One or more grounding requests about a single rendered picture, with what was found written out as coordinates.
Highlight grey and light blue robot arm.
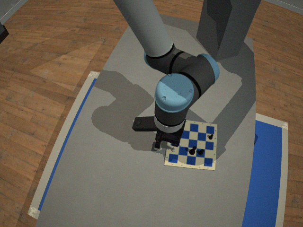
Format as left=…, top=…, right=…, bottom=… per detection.
left=113, top=0, right=220, bottom=133

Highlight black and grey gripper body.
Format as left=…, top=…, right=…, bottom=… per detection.
left=155, top=119, right=186, bottom=147

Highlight black king chess piece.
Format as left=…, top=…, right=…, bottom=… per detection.
left=189, top=146, right=196, bottom=155

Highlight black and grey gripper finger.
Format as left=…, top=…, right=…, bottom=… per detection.
left=155, top=139, right=172, bottom=149

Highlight blue and cream chessboard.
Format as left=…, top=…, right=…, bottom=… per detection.
left=164, top=120, right=217, bottom=170

